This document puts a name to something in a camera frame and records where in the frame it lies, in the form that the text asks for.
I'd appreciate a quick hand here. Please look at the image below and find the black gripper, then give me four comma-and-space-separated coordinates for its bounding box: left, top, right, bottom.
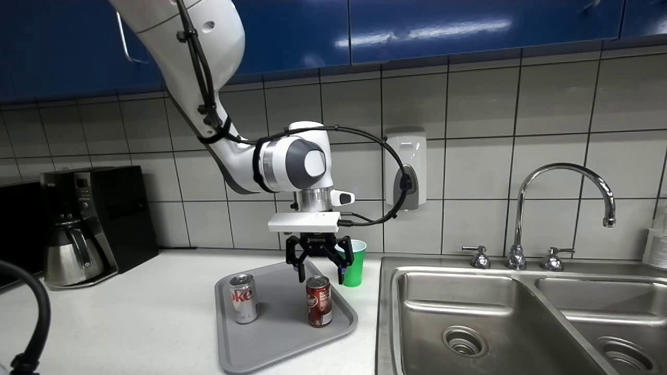
284, 231, 355, 288

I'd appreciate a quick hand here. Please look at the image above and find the red soda can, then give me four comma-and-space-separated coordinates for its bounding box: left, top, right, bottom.
303, 273, 336, 329

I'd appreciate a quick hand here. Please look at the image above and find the silver diet soda can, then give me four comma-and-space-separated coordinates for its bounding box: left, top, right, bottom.
227, 270, 261, 327

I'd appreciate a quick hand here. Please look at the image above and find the grey plastic tray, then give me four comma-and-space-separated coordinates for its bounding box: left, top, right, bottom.
213, 258, 361, 375

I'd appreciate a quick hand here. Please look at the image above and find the green plastic cup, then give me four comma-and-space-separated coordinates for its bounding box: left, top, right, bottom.
340, 238, 368, 289

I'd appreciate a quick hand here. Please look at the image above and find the stainless steel double sink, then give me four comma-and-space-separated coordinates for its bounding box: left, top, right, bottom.
375, 256, 667, 375

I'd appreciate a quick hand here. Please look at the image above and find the black coffee maker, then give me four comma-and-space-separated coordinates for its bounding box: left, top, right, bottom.
41, 164, 161, 289

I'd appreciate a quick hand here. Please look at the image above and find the stainless steel carafe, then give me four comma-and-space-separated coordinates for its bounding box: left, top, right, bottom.
44, 218, 105, 288

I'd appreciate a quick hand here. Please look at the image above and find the chrome gooseneck faucet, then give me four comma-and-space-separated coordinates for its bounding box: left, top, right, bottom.
504, 161, 619, 270

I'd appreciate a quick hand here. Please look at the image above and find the black microwave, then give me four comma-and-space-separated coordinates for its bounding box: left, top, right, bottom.
0, 182, 49, 288

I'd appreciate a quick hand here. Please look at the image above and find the translucent white soap bottle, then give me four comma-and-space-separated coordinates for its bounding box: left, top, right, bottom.
642, 206, 667, 270

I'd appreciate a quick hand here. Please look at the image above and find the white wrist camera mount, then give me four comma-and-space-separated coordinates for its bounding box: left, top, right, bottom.
266, 211, 343, 236

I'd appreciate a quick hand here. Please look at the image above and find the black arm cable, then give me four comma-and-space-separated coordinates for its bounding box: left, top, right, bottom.
173, 0, 414, 230

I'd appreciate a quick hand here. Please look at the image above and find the white wall soap dispenser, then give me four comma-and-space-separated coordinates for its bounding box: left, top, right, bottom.
383, 132, 429, 212

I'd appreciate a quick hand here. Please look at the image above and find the chrome faucet handle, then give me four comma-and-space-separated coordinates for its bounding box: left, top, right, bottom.
542, 246, 575, 273
460, 243, 493, 270

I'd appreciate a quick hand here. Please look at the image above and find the blue wall cabinet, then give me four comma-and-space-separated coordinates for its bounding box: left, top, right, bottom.
0, 0, 667, 106

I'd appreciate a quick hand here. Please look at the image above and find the thick black cable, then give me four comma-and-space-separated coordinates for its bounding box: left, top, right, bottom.
0, 258, 52, 375

